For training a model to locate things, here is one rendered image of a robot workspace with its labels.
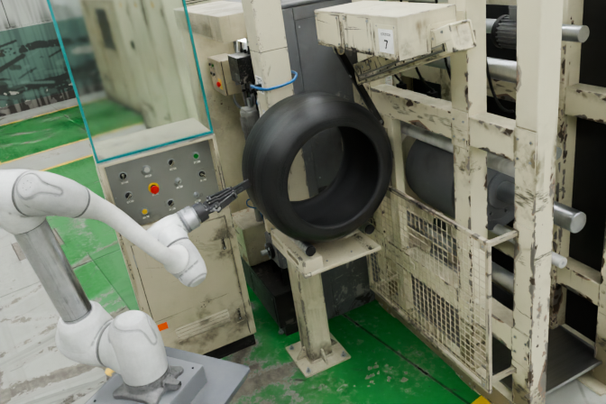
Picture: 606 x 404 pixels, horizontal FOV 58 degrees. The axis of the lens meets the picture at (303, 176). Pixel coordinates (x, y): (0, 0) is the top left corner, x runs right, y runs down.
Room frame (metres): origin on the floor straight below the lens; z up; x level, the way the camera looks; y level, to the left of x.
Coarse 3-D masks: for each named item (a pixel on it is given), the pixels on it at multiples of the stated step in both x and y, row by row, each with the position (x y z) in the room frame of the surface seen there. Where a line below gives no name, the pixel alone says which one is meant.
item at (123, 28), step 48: (48, 0) 2.34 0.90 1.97; (96, 0) 2.41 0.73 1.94; (144, 0) 2.48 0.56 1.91; (96, 48) 2.39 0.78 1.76; (144, 48) 2.46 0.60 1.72; (192, 48) 2.54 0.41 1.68; (96, 96) 2.37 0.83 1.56; (144, 96) 2.44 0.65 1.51; (192, 96) 2.52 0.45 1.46; (96, 144) 2.35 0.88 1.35; (144, 144) 2.42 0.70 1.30
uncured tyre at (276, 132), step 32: (288, 96) 2.17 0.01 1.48; (320, 96) 2.08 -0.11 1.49; (256, 128) 2.08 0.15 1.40; (288, 128) 1.93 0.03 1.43; (320, 128) 1.94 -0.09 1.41; (352, 128) 2.31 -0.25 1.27; (256, 160) 1.95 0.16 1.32; (288, 160) 1.89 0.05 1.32; (352, 160) 2.30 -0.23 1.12; (384, 160) 2.04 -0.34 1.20; (256, 192) 1.93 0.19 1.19; (320, 192) 2.27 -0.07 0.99; (352, 192) 2.25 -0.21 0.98; (384, 192) 2.04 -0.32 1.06; (288, 224) 1.88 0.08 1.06; (320, 224) 2.13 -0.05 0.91; (352, 224) 1.97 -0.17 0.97
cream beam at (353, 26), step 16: (320, 16) 2.32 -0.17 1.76; (336, 16) 2.19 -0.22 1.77; (352, 16) 2.08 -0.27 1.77; (368, 16) 1.98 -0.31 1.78; (384, 16) 1.88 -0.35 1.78; (400, 16) 1.82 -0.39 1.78; (416, 16) 1.85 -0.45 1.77; (432, 16) 1.87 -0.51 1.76; (448, 16) 1.90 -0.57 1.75; (320, 32) 2.34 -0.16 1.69; (336, 32) 2.20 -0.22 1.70; (352, 32) 2.09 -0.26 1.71; (368, 32) 1.98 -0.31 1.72; (400, 32) 1.82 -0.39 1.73; (416, 32) 1.84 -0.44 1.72; (336, 48) 2.23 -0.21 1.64; (352, 48) 2.10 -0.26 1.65; (368, 48) 1.99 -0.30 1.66; (400, 48) 1.82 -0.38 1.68; (416, 48) 1.84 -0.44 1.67
